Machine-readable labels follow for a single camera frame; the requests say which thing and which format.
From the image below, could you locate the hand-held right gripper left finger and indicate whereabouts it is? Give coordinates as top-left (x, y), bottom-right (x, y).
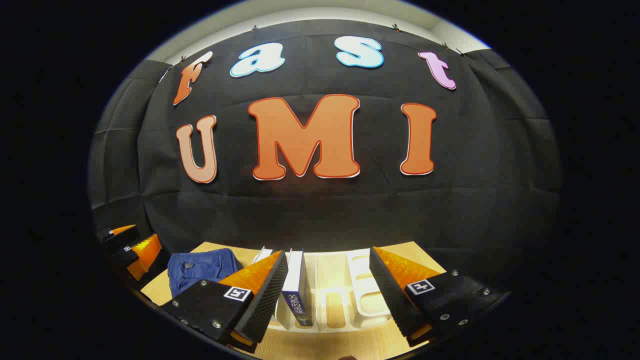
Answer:
top-left (161, 250), bottom-right (290, 354)

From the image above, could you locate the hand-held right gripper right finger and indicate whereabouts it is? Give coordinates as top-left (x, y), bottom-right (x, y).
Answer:
top-left (369, 246), bottom-right (511, 347)

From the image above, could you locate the white plastic bookshelf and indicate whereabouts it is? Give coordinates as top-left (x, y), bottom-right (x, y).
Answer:
top-left (252, 247), bottom-right (393, 333)

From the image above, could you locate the dark blue cover book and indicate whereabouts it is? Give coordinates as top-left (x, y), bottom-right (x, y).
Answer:
top-left (281, 249), bottom-right (314, 328)

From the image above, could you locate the blue schoolbag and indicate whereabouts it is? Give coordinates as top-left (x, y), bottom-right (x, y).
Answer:
top-left (167, 248), bottom-right (243, 300)

